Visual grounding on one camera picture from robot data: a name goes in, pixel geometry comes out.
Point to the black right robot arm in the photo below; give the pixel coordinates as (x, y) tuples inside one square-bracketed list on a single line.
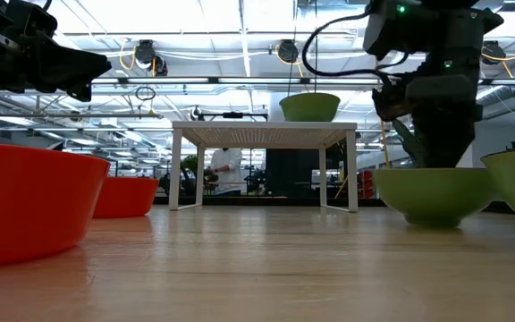
[(445, 2)]

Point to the long linear ceiling light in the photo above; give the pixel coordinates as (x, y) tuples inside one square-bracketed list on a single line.
[(172, 81)]

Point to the red plastic bowl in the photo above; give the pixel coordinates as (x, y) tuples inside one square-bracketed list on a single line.
[(128, 197), (25, 201)]

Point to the green background plant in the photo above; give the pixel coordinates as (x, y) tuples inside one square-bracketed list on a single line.
[(190, 163)]

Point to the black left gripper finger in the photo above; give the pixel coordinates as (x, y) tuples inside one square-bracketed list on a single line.
[(31, 22), (74, 67)]

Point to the red storage rack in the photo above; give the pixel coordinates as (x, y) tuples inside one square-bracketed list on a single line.
[(367, 183)]

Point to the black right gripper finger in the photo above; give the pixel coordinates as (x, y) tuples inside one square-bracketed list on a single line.
[(454, 141), (432, 141)]

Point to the dark green cabinet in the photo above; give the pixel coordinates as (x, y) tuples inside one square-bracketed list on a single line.
[(291, 174)]

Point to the white perforated metal rack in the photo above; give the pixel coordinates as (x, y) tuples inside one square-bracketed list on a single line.
[(262, 126)]

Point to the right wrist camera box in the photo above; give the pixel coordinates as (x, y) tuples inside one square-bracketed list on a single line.
[(391, 31)]

